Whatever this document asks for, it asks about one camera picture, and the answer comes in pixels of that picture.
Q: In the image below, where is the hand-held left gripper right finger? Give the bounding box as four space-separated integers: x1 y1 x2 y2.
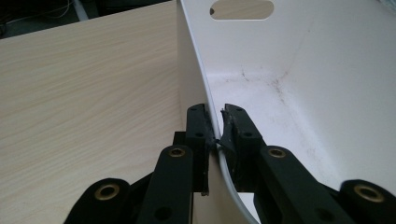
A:
219 103 356 224

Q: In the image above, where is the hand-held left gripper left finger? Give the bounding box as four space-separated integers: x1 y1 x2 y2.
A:
136 104 217 224

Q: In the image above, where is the white plastic bin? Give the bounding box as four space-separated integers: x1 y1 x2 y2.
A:
176 0 396 224

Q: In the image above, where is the light blue-green cloth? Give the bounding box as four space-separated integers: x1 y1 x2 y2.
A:
377 0 396 15

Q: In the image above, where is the white metal stand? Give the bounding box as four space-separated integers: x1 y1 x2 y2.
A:
72 0 91 22

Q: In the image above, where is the white floor cable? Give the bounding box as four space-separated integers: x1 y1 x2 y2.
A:
4 1 73 25

